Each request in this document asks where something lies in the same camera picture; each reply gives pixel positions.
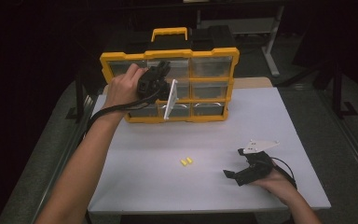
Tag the small yellow earplug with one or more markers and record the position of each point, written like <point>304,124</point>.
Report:
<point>189,160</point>
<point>183,162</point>

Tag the person's left hand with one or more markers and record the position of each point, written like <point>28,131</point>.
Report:
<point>122,88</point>

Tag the metal frame rail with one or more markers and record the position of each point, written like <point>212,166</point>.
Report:
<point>351,140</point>
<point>59,149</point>

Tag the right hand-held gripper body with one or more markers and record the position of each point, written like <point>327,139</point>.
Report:
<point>256,168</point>

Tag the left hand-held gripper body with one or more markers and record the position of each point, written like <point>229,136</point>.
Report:
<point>152,85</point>

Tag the person's right hand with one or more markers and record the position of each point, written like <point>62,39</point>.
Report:
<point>275,185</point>

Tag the black floor stand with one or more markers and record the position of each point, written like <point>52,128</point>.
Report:
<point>338,93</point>
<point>79,99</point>

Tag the yellow black organizer cabinet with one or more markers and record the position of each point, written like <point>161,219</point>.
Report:
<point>208,79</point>

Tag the grey metal stand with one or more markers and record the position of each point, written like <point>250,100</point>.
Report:
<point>270,46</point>

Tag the clear plastic drawer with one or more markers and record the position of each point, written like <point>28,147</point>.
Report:
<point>180,67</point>

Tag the black case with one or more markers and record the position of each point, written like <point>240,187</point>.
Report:
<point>214,37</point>

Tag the white table mat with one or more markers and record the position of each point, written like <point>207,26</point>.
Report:
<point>183,189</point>

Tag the grid of clear drawers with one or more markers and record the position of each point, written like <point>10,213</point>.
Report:
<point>209,90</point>

